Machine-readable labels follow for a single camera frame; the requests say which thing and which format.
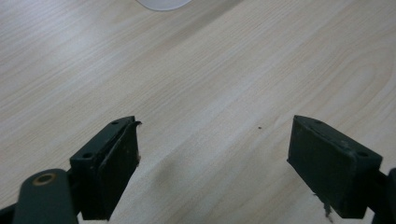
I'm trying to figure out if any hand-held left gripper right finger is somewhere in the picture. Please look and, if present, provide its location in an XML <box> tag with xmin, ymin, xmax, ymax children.
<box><xmin>286</xmin><ymin>114</ymin><xmax>384</xmax><ymax>219</ymax></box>

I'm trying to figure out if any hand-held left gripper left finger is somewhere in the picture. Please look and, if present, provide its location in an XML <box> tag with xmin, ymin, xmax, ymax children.
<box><xmin>69</xmin><ymin>115</ymin><xmax>143</xmax><ymax>221</ymax></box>

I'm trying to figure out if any white round plate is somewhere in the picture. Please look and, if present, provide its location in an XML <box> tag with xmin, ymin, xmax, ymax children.
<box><xmin>135</xmin><ymin>0</ymin><xmax>192</xmax><ymax>12</ymax></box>

